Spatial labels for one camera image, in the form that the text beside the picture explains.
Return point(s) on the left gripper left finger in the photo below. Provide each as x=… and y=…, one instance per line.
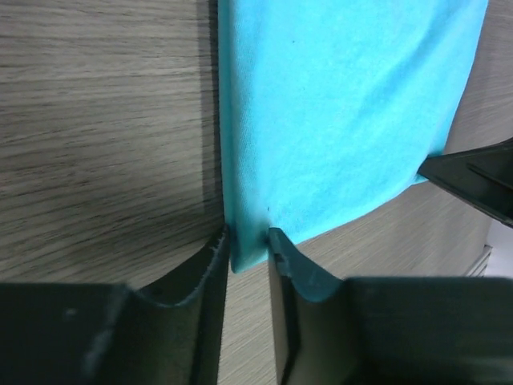
x=168, y=332

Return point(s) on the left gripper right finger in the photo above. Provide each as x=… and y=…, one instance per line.
x=386, y=330

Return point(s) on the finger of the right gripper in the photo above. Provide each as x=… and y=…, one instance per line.
x=481, y=177

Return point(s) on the cyan t shirt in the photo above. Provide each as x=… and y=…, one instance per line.
x=328, y=108

